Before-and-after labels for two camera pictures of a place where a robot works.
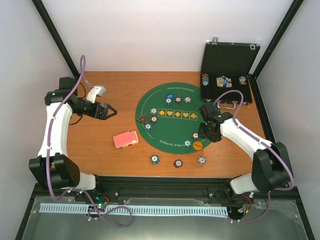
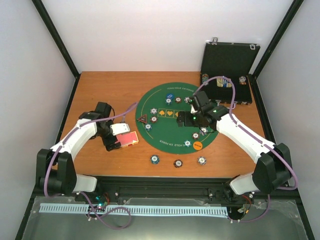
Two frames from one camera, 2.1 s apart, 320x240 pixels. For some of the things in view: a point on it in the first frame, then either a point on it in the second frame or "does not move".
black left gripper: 102,116 -> 113,146
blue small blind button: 170,96 does not move
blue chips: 168,101 does not move
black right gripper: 202,134 -> 187,123
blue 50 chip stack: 154,159 does not move
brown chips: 154,119 does not move
